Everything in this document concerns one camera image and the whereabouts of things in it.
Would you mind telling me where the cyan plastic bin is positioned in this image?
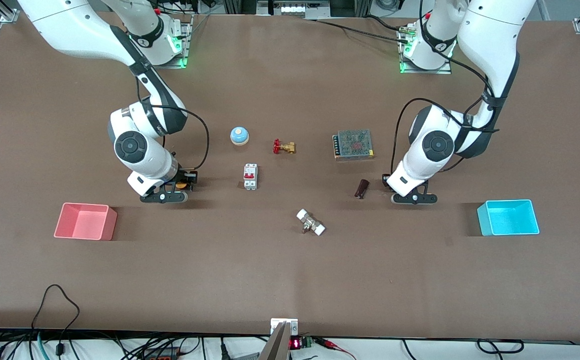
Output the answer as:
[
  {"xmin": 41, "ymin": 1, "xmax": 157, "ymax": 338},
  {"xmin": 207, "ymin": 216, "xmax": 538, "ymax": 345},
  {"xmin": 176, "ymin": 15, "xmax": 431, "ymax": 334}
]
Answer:
[{"xmin": 477, "ymin": 199, "xmax": 540, "ymax": 236}]

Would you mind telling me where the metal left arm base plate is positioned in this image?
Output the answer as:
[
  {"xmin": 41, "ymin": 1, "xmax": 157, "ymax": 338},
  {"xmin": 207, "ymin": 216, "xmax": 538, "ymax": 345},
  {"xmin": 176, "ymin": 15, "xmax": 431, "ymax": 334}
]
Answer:
[{"xmin": 399, "ymin": 24, "xmax": 452, "ymax": 75}]

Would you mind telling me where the black looped cable with plug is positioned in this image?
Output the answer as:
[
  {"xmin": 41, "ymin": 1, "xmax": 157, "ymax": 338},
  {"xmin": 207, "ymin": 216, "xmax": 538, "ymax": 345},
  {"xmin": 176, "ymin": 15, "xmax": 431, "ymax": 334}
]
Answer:
[{"xmin": 31, "ymin": 284, "xmax": 81, "ymax": 357}]

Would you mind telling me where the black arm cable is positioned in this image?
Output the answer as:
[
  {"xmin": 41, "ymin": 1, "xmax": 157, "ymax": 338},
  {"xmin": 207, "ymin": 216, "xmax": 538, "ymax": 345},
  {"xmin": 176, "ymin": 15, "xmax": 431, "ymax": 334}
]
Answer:
[
  {"xmin": 391, "ymin": 0, "xmax": 500, "ymax": 176},
  {"xmin": 135, "ymin": 75, "xmax": 210, "ymax": 172}
]

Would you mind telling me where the white device with slots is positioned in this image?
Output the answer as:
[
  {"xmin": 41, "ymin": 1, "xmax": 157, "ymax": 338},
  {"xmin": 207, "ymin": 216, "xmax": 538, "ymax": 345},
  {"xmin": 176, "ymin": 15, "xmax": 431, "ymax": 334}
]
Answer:
[{"xmin": 257, "ymin": 0, "xmax": 331, "ymax": 17}]

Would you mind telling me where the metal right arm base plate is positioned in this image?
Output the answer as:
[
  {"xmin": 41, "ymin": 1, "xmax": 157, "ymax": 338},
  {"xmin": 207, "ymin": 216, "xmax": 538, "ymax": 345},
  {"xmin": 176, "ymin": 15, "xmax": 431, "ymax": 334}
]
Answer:
[{"xmin": 142, "ymin": 15, "xmax": 191, "ymax": 69}]

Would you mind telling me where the white red circuit breaker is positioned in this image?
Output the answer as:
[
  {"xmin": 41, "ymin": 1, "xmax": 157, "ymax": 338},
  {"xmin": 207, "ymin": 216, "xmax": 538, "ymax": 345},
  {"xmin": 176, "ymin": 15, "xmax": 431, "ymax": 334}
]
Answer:
[{"xmin": 243, "ymin": 163, "xmax": 259, "ymax": 191}]

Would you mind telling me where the red clip lead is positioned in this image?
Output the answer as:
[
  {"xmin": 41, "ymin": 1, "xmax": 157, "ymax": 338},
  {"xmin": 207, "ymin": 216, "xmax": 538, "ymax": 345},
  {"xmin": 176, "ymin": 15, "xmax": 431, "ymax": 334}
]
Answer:
[{"xmin": 315, "ymin": 338, "xmax": 356, "ymax": 360}]

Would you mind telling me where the pink plastic bin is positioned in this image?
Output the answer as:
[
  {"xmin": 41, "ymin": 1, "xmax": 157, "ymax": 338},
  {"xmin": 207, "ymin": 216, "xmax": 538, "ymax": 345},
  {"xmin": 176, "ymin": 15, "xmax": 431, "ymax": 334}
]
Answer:
[{"xmin": 54, "ymin": 202, "xmax": 118, "ymax": 241}]

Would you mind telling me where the metal mesh power supply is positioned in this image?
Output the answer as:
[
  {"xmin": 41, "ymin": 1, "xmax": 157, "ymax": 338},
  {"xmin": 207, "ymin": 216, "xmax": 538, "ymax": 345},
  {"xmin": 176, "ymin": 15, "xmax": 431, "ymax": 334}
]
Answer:
[{"xmin": 333, "ymin": 129, "xmax": 374, "ymax": 161}]

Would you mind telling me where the metal fitting with white ends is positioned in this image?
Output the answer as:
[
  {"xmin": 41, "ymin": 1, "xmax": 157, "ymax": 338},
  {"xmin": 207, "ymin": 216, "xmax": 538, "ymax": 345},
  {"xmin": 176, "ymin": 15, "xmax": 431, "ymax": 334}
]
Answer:
[{"xmin": 296, "ymin": 208, "xmax": 326, "ymax": 236}]

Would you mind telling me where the black coiled cable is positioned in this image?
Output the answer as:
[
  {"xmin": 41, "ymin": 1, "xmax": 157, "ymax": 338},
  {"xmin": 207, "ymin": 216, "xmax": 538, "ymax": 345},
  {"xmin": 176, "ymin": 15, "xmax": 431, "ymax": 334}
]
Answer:
[{"xmin": 476, "ymin": 339, "xmax": 524, "ymax": 355}]

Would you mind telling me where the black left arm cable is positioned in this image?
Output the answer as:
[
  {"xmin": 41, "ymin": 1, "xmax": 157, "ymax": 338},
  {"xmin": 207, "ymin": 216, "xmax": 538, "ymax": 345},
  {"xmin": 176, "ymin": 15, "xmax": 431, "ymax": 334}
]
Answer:
[{"xmin": 391, "ymin": 0, "xmax": 500, "ymax": 176}]

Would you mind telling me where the black cable across table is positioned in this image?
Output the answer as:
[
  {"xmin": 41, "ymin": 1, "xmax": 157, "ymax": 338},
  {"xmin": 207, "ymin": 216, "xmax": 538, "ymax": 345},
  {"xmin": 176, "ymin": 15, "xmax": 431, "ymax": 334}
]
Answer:
[{"xmin": 304, "ymin": 15, "xmax": 406, "ymax": 43}]

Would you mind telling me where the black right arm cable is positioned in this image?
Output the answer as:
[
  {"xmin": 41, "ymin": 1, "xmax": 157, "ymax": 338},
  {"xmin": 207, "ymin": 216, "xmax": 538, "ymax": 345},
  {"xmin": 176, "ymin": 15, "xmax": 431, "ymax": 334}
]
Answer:
[{"xmin": 135, "ymin": 75, "xmax": 210, "ymax": 172}]

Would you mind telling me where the white metal bracket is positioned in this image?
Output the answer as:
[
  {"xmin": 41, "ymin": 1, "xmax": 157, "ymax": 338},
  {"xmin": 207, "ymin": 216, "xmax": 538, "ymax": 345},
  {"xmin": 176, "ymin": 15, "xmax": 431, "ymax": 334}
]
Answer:
[{"xmin": 270, "ymin": 318, "xmax": 299, "ymax": 336}]

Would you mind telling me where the grey camera mount bar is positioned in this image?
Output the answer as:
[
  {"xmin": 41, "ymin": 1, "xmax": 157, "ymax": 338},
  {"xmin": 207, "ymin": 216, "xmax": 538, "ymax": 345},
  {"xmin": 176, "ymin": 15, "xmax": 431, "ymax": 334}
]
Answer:
[{"xmin": 259, "ymin": 321, "xmax": 291, "ymax": 360}]

